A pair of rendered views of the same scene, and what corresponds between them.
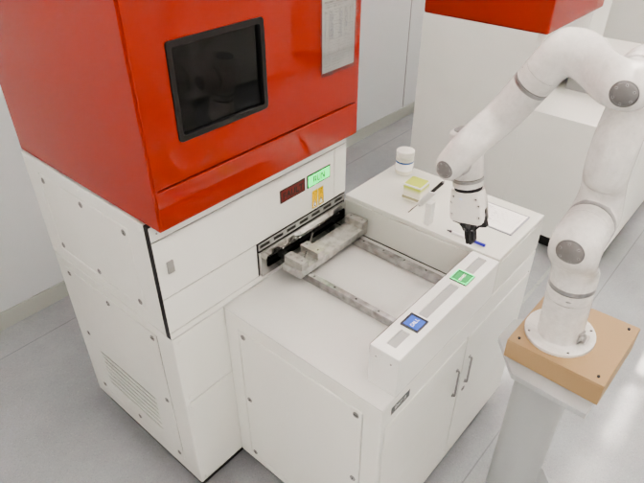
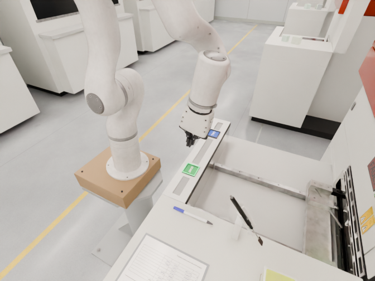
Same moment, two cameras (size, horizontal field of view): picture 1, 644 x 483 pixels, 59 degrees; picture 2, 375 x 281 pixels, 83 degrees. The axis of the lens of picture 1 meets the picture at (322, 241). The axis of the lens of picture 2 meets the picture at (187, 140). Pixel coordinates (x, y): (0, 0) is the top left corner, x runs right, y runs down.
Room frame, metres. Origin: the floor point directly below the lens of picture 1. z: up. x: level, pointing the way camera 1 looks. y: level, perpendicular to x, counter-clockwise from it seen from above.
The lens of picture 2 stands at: (1.89, -0.59, 1.61)
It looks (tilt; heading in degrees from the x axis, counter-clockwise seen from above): 40 degrees down; 165
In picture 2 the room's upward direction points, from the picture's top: straight up
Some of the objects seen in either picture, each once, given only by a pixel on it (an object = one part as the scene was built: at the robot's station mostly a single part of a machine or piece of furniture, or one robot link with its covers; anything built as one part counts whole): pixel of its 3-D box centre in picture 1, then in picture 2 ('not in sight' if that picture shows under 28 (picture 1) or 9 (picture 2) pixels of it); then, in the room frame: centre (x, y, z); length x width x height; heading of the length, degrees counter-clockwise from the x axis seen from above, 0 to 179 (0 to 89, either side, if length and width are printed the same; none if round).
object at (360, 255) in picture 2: (303, 220); (354, 211); (1.66, 0.06, 0.96); 0.44 x 0.01 x 0.02; 139
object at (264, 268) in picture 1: (305, 236); (343, 219); (1.65, 0.06, 0.89); 0.44 x 0.02 x 0.10; 139
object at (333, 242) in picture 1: (327, 246); (316, 223); (1.63, -0.02, 0.87); 0.36 x 0.08 x 0.03; 139
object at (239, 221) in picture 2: (425, 204); (244, 226); (1.64, -0.35, 1.03); 0.06 x 0.04 x 0.13; 49
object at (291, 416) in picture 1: (384, 360); not in sight; (1.52, -0.24, 0.41); 0.97 x 0.64 x 0.82; 139
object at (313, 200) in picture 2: (311, 250); (320, 202); (1.57, 0.03, 0.89); 0.08 x 0.03 x 0.03; 49
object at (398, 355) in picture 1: (437, 317); (202, 161); (1.24, -0.34, 0.89); 0.55 x 0.09 x 0.14; 139
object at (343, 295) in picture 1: (345, 296); (267, 183); (1.40, -0.08, 0.84); 0.50 x 0.02 x 0.03; 49
